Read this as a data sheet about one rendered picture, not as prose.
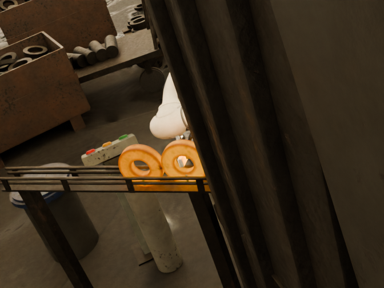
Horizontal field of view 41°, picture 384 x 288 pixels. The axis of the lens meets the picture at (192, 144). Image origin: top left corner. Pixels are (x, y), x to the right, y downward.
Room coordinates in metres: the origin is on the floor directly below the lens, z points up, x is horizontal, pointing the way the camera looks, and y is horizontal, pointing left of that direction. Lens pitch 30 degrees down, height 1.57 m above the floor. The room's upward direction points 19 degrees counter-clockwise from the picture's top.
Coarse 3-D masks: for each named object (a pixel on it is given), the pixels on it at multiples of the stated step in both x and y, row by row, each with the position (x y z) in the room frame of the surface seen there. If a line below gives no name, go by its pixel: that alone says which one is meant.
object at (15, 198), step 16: (32, 176) 2.23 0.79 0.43; (48, 176) 2.18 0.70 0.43; (64, 176) 2.12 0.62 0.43; (16, 192) 2.13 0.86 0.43; (48, 192) 2.03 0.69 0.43; (64, 192) 2.06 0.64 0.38; (64, 208) 2.06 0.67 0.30; (80, 208) 2.13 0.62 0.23; (64, 224) 2.04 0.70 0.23; (80, 224) 2.08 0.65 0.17; (80, 240) 2.05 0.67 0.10; (96, 240) 2.12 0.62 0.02; (80, 256) 2.04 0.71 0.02
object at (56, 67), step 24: (24, 48) 4.17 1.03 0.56; (48, 48) 4.23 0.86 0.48; (0, 72) 3.72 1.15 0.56; (24, 72) 3.47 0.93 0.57; (48, 72) 3.51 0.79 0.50; (72, 72) 3.56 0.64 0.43; (0, 96) 3.40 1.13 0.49; (24, 96) 3.45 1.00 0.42; (48, 96) 3.49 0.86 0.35; (72, 96) 3.54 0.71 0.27; (0, 120) 3.38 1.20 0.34; (24, 120) 3.42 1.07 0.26; (48, 120) 3.47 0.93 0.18; (72, 120) 3.53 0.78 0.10; (0, 144) 3.35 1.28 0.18; (0, 168) 3.34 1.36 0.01
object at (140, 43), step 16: (144, 0) 4.33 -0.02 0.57; (144, 32) 4.28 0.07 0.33; (80, 48) 4.11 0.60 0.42; (96, 48) 3.97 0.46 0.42; (112, 48) 3.90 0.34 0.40; (128, 48) 4.01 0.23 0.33; (144, 48) 3.87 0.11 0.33; (80, 64) 3.91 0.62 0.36; (96, 64) 3.89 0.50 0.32; (112, 64) 3.76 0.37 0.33; (128, 64) 3.73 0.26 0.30; (144, 64) 3.75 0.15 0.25; (80, 80) 3.72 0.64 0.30; (144, 80) 3.75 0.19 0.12; (160, 80) 3.75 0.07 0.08
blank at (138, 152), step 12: (120, 156) 1.48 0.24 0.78; (132, 156) 1.46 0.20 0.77; (144, 156) 1.45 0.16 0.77; (156, 156) 1.44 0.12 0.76; (120, 168) 1.49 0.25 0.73; (132, 168) 1.48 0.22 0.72; (156, 168) 1.44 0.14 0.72; (132, 180) 1.48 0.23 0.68; (144, 180) 1.46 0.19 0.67; (156, 180) 1.44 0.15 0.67
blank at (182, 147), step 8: (176, 144) 1.40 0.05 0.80; (184, 144) 1.39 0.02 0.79; (192, 144) 1.39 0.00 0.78; (168, 152) 1.41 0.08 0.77; (176, 152) 1.40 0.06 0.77; (184, 152) 1.39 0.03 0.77; (192, 152) 1.38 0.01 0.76; (168, 160) 1.41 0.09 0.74; (176, 160) 1.43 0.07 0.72; (192, 160) 1.38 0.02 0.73; (168, 168) 1.42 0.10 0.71; (176, 168) 1.41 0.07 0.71; (184, 168) 1.42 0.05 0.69; (192, 168) 1.40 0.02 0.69; (200, 168) 1.37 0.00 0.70; (176, 176) 1.41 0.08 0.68; (184, 176) 1.40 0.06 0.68; (192, 176) 1.39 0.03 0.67
